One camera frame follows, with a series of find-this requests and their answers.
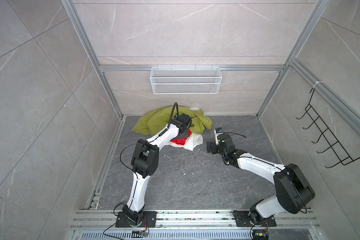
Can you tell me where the red cloth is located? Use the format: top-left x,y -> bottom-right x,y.
170,130 -> 192,146

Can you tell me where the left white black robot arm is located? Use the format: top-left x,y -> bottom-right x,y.
122,114 -> 192,227

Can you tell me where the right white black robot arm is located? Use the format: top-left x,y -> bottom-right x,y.
207,128 -> 316,226

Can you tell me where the green cloth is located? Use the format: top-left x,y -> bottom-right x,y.
132,106 -> 213,136

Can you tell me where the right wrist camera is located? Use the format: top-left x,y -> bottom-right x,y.
214,128 -> 224,145

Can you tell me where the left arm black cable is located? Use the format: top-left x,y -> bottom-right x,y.
167,102 -> 180,130

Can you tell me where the white wire mesh basket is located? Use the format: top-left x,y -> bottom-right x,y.
150,67 -> 222,95

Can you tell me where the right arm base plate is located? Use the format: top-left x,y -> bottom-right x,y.
232,210 -> 277,227

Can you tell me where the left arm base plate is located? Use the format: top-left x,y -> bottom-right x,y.
115,211 -> 157,228

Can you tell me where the black wire hook rack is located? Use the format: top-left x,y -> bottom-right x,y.
296,88 -> 360,169

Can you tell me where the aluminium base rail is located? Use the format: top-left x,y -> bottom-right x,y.
69,210 -> 325,240

